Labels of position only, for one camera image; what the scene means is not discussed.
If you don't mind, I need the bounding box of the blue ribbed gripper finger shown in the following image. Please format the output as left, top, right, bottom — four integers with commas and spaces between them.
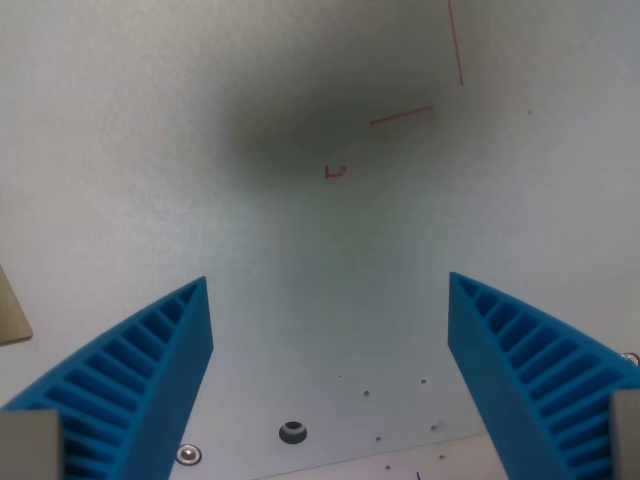
447, 271, 640, 480
0, 276, 215, 480

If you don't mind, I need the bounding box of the beige flat block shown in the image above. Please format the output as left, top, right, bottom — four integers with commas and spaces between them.
0, 264, 34, 348

